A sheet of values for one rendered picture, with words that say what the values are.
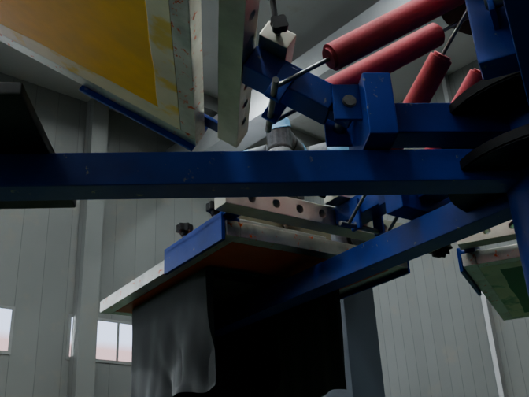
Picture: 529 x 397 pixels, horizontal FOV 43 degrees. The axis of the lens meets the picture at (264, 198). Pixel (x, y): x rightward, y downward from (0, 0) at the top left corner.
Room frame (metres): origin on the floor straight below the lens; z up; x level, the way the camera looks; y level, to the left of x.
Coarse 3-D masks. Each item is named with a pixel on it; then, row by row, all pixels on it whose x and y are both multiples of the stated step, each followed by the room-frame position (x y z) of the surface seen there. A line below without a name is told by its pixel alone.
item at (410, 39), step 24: (432, 0) 0.96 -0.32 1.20; (456, 0) 0.98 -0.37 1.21; (384, 24) 0.95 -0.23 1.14; (408, 24) 0.97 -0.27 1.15; (432, 24) 1.09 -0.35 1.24; (456, 24) 1.12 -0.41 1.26; (336, 48) 0.95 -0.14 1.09; (360, 48) 0.96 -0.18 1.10; (384, 48) 1.09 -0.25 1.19; (408, 48) 1.09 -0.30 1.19; (432, 48) 1.11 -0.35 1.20; (360, 72) 1.08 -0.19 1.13; (432, 72) 1.17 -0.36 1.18; (480, 72) 1.22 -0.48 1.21; (408, 96) 1.22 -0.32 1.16; (432, 96) 1.21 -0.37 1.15; (456, 96) 1.27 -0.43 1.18
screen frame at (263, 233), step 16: (240, 224) 1.46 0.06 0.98; (224, 240) 1.48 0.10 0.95; (240, 240) 1.49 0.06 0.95; (256, 240) 1.49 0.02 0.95; (272, 240) 1.51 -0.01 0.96; (288, 240) 1.54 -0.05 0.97; (304, 240) 1.57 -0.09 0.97; (320, 240) 1.60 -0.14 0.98; (320, 256) 1.63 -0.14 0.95; (160, 272) 1.73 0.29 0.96; (176, 272) 1.70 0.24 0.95; (384, 272) 1.80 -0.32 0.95; (128, 288) 1.90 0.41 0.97; (144, 288) 1.84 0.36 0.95; (352, 288) 1.95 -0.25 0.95; (112, 304) 2.00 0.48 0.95
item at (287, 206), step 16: (224, 208) 1.38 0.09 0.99; (240, 208) 1.38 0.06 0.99; (256, 208) 1.39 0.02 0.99; (272, 208) 1.42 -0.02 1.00; (288, 208) 1.44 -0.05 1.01; (304, 208) 1.47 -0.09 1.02; (320, 208) 1.50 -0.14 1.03; (288, 224) 1.50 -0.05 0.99; (304, 224) 1.51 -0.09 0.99; (320, 224) 1.51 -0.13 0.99; (368, 224) 1.59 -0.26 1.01; (384, 224) 1.63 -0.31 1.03; (400, 224) 1.66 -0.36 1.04
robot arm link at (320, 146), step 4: (316, 144) 2.18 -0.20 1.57; (320, 144) 2.17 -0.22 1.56; (324, 144) 2.16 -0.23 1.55; (308, 148) 2.19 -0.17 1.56; (312, 148) 2.18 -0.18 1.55; (316, 148) 2.17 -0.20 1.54; (320, 148) 2.16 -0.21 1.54; (324, 148) 2.15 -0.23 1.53; (328, 148) 2.14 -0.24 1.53; (332, 148) 2.14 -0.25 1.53; (336, 148) 2.13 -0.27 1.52; (340, 148) 2.13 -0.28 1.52; (344, 148) 2.16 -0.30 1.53; (348, 148) 2.19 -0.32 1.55; (352, 240) 2.55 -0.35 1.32; (356, 240) 2.55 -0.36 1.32; (360, 240) 2.54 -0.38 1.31; (356, 244) 2.57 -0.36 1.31
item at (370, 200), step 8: (368, 200) 1.42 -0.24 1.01; (376, 200) 1.40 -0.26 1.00; (336, 208) 1.52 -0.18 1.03; (344, 208) 1.49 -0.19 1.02; (360, 208) 1.45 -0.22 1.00; (368, 208) 1.43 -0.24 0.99; (376, 208) 1.42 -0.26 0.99; (384, 208) 1.43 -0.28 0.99; (336, 216) 1.52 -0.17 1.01; (344, 216) 1.50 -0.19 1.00; (368, 216) 1.47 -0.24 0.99; (376, 216) 1.47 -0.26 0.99; (336, 224) 1.52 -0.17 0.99
